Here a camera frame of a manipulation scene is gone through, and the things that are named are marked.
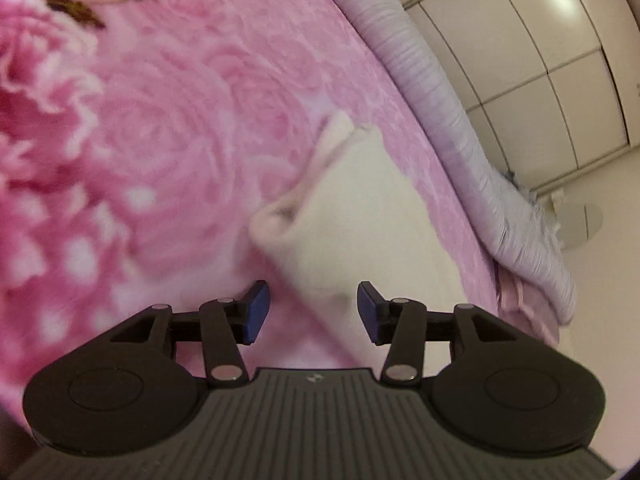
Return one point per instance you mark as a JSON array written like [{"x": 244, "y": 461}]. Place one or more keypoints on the lavender striped quilt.
[{"x": 512, "y": 226}]

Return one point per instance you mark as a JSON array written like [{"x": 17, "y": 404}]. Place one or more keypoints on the oval vanity mirror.
[{"x": 578, "y": 223}]

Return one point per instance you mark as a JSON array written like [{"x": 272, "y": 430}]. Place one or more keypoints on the mauve pillow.
[{"x": 525, "y": 307}]

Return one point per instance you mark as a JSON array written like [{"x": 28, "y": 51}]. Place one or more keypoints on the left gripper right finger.
[{"x": 400, "y": 324}]

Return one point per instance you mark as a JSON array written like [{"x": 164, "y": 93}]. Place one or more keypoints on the cream striped knit sweater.
[{"x": 354, "y": 217}]

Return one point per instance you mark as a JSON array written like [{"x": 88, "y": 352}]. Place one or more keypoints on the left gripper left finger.
[{"x": 227, "y": 323}]

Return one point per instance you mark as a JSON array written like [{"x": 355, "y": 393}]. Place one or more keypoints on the pink rose bed blanket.
[{"x": 140, "y": 137}]

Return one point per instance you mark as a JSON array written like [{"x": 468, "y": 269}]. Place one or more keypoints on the cream wardrobe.
[{"x": 551, "y": 86}]

